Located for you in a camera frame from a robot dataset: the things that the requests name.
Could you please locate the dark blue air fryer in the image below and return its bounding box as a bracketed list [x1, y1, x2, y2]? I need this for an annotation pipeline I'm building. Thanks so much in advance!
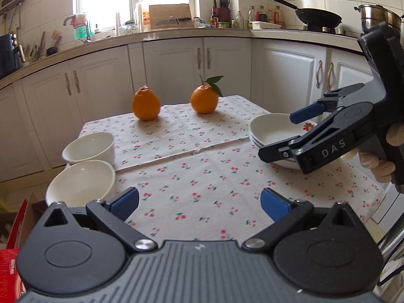
[0, 32, 22, 79]

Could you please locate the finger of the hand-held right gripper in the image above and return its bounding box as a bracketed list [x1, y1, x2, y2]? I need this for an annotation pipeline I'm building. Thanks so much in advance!
[258, 136, 304, 165]
[290, 84, 367, 124]

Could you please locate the gas stove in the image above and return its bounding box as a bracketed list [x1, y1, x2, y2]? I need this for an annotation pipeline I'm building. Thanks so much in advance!
[305, 23, 360, 37]

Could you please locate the white cherry print tablecloth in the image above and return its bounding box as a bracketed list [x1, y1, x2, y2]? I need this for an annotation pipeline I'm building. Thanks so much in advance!
[79, 95, 272, 172]

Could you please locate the wooden cutting board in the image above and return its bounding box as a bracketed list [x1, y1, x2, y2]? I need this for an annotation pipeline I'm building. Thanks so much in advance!
[148, 4, 192, 30]

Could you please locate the white ceramic bowl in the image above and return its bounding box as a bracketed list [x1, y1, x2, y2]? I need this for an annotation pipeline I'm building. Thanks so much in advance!
[46, 160, 116, 207]
[62, 132, 115, 165]

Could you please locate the beige cherry print tablecloth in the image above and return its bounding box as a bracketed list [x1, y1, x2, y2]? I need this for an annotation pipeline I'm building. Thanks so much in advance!
[114, 112, 387, 243]

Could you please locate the black kitchen knife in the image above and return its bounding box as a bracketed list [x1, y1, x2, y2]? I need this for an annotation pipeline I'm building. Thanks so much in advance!
[156, 17, 191, 26]

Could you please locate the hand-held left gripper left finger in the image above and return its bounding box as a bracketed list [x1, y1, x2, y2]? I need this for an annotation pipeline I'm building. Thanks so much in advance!
[39, 187, 158, 255]

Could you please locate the black wok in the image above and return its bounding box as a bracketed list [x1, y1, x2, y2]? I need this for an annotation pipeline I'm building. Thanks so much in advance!
[273, 0, 343, 29]

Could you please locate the white plastic tray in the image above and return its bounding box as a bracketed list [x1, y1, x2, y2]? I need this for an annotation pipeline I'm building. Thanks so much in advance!
[251, 21, 282, 30]

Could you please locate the brown cardboard box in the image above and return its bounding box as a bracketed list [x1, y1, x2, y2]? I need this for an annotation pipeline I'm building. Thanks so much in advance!
[0, 191, 48, 250]

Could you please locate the person's right hand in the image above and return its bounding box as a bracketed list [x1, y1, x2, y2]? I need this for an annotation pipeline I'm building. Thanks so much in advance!
[342, 121, 404, 184]

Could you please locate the red carton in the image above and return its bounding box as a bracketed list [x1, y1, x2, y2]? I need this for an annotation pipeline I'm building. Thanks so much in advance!
[0, 249, 27, 303]

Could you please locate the stainless steel pot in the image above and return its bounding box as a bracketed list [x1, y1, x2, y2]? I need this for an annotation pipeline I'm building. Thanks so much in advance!
[353, 5, 404, 35]

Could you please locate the green dish soap bottle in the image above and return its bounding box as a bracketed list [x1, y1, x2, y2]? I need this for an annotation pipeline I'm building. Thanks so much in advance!
[74, 22, 89, 40]

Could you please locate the orange with green leaf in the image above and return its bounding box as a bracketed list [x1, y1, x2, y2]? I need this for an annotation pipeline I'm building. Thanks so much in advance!
[190, 75, 224, 114]

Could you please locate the orange with knobbly top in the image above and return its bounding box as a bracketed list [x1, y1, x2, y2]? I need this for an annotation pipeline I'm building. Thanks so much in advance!
[132, 86, 161, 121]

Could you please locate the red knife block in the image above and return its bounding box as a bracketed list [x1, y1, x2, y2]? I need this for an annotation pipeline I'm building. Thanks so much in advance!
[213, 0, 231, 21]

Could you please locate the glass jar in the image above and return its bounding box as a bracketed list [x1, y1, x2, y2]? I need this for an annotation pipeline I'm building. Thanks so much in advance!
[118, 20, 140, 36]

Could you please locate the metal kitchen faucet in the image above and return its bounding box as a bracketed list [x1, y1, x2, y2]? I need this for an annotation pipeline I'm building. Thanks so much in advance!
[63, 14, 92, 43]

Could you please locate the utensil holder with utensils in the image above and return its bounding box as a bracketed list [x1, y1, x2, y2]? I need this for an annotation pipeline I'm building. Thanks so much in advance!
[23, 31, 62, 62]

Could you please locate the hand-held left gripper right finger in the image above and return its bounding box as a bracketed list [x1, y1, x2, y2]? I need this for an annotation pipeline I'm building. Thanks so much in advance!
[241, 187, 362, 255]

